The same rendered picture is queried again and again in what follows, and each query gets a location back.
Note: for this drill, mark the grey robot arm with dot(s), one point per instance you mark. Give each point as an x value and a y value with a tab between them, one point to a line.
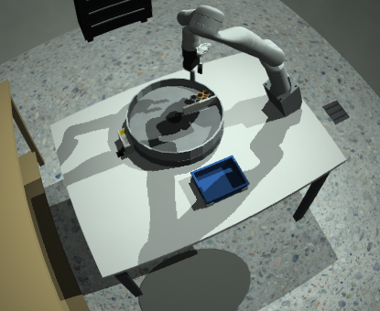
206	22

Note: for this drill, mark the blue open crate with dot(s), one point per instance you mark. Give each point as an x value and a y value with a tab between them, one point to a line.
217	178

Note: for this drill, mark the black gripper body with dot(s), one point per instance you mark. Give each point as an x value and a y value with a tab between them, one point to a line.
191	52

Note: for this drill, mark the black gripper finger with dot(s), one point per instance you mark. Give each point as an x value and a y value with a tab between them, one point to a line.
200	67
192	74

